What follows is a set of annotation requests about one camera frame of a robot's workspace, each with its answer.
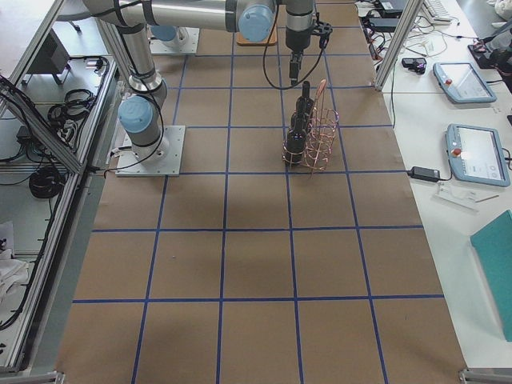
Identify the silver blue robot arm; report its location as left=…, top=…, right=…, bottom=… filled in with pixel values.
left=84, top=1, right=332, bottom=162

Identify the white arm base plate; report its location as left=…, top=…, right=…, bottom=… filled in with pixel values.
left=115, top=126, right=186, bottom=177
left=147, top=26, right=200, bottom=55

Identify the teach pendant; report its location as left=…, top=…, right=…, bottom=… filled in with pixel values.
left=445, top=123, right=510, bottom=187
left=432, top=62, right=497, bottom=104

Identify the teal box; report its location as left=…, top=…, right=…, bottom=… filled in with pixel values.
left=470, top=210, right=511, bottom=342

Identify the dark wine bottle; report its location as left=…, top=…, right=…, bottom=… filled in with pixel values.
left=295, top=80, right=314, bottom=120
left=283, top=128, right=307, bottom=166
left=290, top=111, right=310, bottom=132

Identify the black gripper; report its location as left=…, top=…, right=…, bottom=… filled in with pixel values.
left=286, top=23, right=332, bottom=85

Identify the wooden tray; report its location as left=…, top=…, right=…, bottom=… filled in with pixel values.
left=235, top=27, right=278, bottom=46

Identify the teach pendant near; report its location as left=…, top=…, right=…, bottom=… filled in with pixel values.
left=445, top=123, right=510, bottom=187

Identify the copper wire bottle basket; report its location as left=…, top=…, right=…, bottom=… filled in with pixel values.
left=295, top=79, right=339, bottom=173

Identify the black power adapter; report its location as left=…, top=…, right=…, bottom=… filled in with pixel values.
left=407, top=166, right=441, bottom=182

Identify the aluminium frame post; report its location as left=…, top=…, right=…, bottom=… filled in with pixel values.
left=374, top=0, right=423, bottom=91

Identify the teach pendant far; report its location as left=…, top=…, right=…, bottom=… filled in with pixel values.
left=432, top=62, right=497, bottom=104

